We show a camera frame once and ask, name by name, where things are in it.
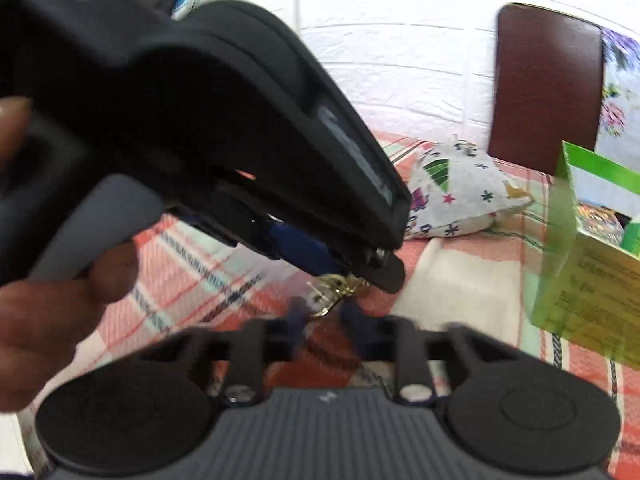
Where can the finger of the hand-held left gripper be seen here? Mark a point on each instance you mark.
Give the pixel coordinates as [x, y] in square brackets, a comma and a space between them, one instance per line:
[300, 245]
[382, 272]

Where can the person's left hand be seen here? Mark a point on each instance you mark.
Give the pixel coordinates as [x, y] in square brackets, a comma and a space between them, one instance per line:
[45, 340]

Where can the floral printed cloth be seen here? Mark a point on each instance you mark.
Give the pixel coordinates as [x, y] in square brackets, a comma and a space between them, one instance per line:
[620, 95]

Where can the dark brown headboard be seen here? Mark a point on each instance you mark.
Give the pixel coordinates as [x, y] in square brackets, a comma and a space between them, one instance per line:
[545, 90]

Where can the green cardboard box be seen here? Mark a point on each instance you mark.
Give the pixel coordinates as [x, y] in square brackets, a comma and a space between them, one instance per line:
[585, 260]

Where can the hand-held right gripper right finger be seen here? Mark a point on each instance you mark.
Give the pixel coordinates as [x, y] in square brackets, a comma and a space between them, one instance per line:
[357, 327]

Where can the plaid blanket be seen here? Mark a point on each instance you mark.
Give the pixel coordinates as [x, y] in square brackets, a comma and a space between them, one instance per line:
[200, 270]

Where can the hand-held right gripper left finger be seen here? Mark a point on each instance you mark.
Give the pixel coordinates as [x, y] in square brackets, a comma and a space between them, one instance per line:
[297, 322]

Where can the white printed cloth pouch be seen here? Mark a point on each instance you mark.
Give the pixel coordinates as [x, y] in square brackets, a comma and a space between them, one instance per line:
[465, 190]

